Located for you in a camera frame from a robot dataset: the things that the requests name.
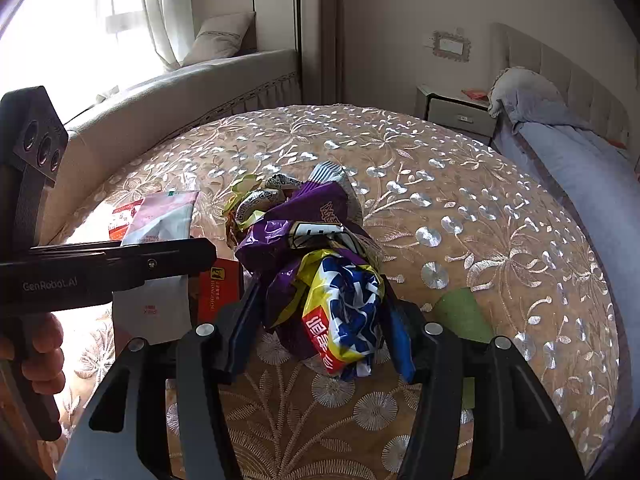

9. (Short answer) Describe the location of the purple snack bag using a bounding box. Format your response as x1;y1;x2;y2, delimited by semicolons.
235;182;381;360

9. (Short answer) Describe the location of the white paper packet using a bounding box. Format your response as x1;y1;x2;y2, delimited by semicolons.
112;276;192;346

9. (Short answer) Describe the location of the white curtain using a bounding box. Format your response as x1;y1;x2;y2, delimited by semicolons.
94;0;198;72

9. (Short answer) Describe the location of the pink white packet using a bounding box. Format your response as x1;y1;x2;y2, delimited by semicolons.
108;191;198;245

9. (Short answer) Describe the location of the beige throw pillow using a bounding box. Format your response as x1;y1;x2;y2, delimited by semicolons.
181;12;255;67

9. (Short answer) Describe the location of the ornate wall switch frame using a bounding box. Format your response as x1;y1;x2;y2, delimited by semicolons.
432;30;471;63

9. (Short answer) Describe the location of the red small box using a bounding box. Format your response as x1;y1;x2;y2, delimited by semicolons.
196;258;244;324

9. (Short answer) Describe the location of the beige padded headboard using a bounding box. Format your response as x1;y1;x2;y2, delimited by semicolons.
489;23;631;148

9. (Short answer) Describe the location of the embroidered beige tablecloth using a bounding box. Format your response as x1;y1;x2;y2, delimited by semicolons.
58;105;620;479

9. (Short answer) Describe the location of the left hand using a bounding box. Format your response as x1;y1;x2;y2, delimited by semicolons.
22;313;65;396

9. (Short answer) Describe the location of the green paper piece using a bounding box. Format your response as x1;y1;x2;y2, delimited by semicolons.
434;287;494;410

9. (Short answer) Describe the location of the grey bedside nightstand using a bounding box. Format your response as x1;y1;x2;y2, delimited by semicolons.
414;84;497;145

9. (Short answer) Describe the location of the yellow blue snack bag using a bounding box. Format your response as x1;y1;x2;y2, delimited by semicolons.
297;249;385;382

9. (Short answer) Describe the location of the blue grey duvet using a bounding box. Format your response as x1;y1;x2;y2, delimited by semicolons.
488;67;639;479

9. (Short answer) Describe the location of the yellow green crumpled wrapper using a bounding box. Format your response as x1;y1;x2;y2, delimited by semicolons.
222;172;303;249

